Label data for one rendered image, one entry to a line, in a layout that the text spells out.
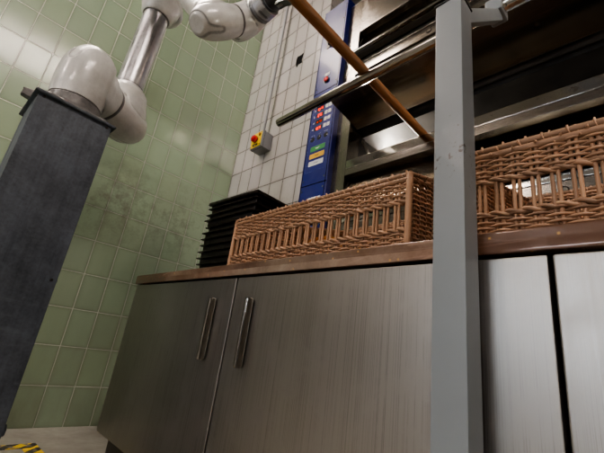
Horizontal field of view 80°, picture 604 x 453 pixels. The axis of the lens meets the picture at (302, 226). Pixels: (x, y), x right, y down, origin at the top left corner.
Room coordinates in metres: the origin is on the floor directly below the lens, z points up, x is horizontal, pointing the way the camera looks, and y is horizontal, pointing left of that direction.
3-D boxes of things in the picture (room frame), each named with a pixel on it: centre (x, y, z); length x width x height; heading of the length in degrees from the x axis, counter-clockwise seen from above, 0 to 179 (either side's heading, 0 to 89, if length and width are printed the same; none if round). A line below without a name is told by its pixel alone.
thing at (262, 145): (1.74, 0.29, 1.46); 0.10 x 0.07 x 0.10; 43
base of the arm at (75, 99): (0.99, 0.80, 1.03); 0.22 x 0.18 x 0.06; 136
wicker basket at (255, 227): (0.92, -0.17, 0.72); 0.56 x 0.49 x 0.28; 42
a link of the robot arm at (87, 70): (1.01, 0.78, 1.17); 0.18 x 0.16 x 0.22; 173
